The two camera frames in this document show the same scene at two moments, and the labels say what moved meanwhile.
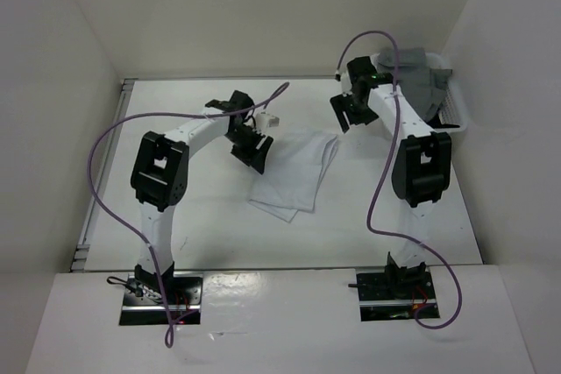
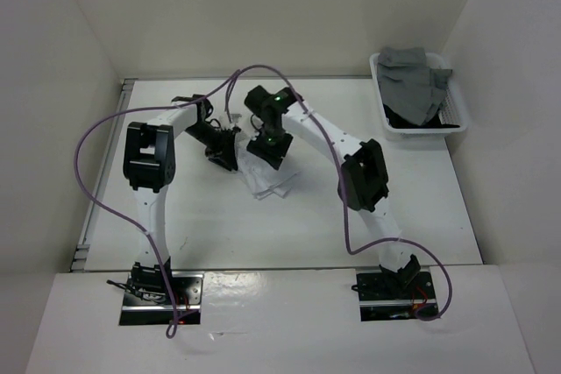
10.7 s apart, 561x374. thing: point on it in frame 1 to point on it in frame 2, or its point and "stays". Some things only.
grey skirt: (422, 87) stays
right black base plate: (395, 293) stays
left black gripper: (248, 157) to (223, 152)
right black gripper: (340, 103) to (273, 155)
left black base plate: (141, 305) stays
